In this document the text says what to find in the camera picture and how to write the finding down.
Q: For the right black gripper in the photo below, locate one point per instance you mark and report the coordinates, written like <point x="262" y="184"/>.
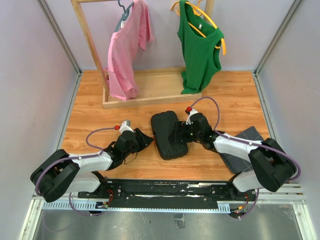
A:
<point x="180" y="128"/>

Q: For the black plastic tool case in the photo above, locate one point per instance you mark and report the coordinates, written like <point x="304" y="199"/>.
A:
<point x="162" y="125"/>

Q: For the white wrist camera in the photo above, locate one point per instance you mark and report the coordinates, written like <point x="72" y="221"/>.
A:
<point x="190" y="112"/>
<point x="124" y="126"/>

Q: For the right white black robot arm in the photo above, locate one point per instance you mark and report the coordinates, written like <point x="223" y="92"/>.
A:
<point x="271" y="166"/>

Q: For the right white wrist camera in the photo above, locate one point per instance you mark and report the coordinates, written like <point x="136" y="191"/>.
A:
<point x="190" y="112"/>

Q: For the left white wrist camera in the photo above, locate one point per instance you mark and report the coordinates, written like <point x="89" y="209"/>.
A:
<point x="124" y="126"/>

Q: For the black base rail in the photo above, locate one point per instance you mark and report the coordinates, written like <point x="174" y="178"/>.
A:
<point x="167" y="194"/>

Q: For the grey clothes hanger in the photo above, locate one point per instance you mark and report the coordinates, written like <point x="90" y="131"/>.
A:
<point x="125" y="15"/>

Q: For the grey folded cloth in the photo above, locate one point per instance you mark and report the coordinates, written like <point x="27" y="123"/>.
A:
<point x="237" y="160"/>

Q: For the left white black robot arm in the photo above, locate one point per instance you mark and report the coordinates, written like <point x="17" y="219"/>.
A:
<point x="64" y="173"/>

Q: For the green tank top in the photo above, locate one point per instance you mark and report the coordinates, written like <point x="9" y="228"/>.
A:
<point x="200" y="42"/>

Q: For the pink t-shirt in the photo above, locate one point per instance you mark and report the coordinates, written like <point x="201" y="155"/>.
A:
<point x="134" y="33"/>

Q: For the orange clothes hanger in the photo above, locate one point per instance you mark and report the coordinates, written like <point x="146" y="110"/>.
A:
<point x="209" y="4"/>

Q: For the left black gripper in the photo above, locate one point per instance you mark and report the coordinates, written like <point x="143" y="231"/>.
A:
<point x="144" y="139"/>

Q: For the wooden clothes rack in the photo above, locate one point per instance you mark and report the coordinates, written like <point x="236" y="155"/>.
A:
<point x="156" y="86"/>

